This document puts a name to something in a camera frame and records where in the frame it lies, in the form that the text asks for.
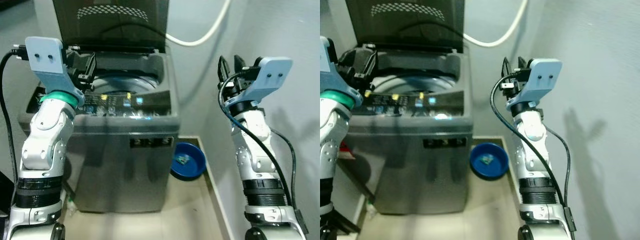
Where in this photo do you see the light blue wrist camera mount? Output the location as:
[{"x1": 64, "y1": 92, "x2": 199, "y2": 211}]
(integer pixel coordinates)
[
  {"x1": 25, "y1": 36, "x2": 87, "y2": 101},
  {"x1": 320, "y1": 36, "x2": 363, "y2": 108},
  {"x1": 225, "y1": 56, "x2": 294, "y2": 114},
  {"x1": 506, "y1": 58, "x2": 564, "y2": 112}
]

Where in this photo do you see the dark washing machine lid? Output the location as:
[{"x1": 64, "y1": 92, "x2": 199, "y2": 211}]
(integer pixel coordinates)
[
  {"x1": 345, "y1": 0, "x2": 466, "y2": 55},
  {"x1": 52, "y1": 0, "x2": 171, "y2": 55}
]

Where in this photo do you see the blue plastic basin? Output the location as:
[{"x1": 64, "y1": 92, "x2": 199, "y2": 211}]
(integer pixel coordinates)
[
  {"x1": 170, "y1": 142, "x2": 208, "y2": 181},
  {"x1": 469, "y1": 142, "x2": 510, "y2": 181}
]

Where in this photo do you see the light blue right wrist camera mount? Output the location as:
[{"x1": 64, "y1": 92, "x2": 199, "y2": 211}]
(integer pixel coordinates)
[
  {"x1": 225, "y1": 56, "x2": 294, "y2": 114},
  {"x1": 506, "y1": 58, "x2": 564, "y2": 112}
]

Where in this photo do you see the white water hose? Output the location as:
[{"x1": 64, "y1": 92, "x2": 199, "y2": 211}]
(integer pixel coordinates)
[
  {"x1": 462, "y1": 0, "x2": 530, "y2": 49},
  {"x1": 164, "y1": 0, "x2": 233, "y2": 48}
]

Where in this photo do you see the small red item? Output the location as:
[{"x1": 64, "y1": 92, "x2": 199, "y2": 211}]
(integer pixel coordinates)
[{"x1": 339, "y1": 141, "x2": 357, "y2": 161}]

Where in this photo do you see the light blue left wrist camera mount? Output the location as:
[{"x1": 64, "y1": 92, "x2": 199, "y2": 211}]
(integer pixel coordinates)
[
  {"x1": 25, "y1": 36, "x2": 87, "y2": 101},
  {"x1": 320, "y1": 36, "x2": 363, "y2": 108}
]

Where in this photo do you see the grey top-load washing machine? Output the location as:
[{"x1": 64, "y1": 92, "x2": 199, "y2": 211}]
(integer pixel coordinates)
[
  {"x1": 18, "y1": 44, "x2": 182, "y2": 215},
  {"x1": 342, "y1": 45, "x2": 475, "y2": 216}
]

